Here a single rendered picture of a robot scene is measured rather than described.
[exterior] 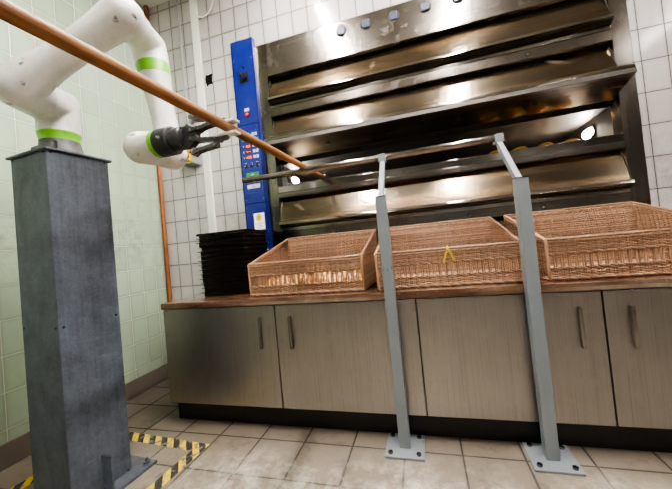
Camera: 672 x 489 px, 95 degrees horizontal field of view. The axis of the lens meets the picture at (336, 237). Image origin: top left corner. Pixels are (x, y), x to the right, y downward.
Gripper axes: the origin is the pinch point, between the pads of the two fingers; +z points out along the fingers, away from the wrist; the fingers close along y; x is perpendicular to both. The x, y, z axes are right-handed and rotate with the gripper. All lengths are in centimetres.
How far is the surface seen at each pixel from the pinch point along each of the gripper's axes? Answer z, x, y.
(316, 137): 2, -80, -22
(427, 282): 55, -45, 58
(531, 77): 114, -95, -36
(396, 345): 41, -34, 79
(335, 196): 6, -95, 10
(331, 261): 16, -44, 46
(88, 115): -120, -44, -46
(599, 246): 113, -45, 48
